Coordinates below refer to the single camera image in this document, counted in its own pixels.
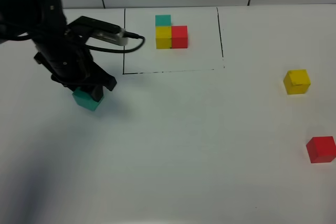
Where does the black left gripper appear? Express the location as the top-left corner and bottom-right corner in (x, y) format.
(33, 31), (117, 102)

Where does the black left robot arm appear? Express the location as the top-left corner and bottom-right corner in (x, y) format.
(1, 0), (120, 102)

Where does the yellow template block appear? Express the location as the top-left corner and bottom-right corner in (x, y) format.
(155, 26), (172, 49)

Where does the teal template block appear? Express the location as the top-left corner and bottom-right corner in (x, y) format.
(155, 15), (172, 27)

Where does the red template block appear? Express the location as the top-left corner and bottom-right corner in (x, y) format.
(172, 26), (188, 49)

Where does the black camera cable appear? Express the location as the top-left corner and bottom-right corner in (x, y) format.
(88, 31), (146, 54)

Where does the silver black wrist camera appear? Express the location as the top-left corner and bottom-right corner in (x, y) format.
(68, 16), (128, 46)

